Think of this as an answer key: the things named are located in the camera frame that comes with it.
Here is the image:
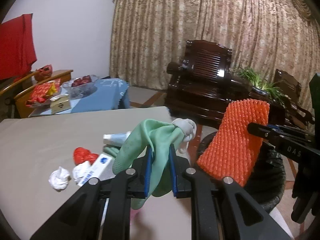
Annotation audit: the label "orange foam fruit net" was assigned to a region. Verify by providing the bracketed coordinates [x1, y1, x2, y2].
[197, 99, 270, 186]

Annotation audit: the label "green rubber glove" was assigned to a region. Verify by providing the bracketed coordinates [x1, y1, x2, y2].
[103, 119, 197, 210]

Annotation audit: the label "black trash bin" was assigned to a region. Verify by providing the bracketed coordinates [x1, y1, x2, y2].
[196, 131, 286, 214]

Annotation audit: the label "white blue carton box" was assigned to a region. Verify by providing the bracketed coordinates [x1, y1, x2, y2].
[77, 153, 115, 187]

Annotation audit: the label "crumpled white tissue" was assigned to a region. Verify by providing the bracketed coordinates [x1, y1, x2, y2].
[48, 166, 71, 191]
[72, 161, 91, 184]

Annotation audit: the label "green potted plant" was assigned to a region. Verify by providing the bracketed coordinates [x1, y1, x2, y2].
[234, 67, 285, 107]

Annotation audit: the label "red plastic bag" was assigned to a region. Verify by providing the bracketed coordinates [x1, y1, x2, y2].
[73, 147, 99, 165]

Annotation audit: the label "light blue paper cup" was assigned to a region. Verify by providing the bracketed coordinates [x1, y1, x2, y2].
[103, 131, 131, 147]

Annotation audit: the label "dark wooden armchair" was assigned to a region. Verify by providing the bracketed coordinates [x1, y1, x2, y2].
[164, 40, 252, 126]

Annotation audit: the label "beige patterned curtain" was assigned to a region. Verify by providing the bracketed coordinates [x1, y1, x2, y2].
[110, 0, 319, 110]

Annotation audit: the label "beige tissue box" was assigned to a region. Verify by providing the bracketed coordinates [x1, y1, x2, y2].
[50, 94, 71, 114]

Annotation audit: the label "blue tablecloth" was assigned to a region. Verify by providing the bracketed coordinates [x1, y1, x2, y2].
[32, 77, 131, 117]

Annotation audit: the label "glass fruit bowl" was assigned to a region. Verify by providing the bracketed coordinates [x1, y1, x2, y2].
[62, 75, 99, 99]

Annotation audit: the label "red snack packets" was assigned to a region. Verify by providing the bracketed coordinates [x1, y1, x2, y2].
[25, 79, 61, 107]

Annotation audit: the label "red basket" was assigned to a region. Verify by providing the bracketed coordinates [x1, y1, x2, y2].
[34, 64, 53, 82]

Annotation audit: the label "red cloth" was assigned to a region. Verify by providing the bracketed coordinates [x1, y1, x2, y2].
[0, 14, 37, 80]

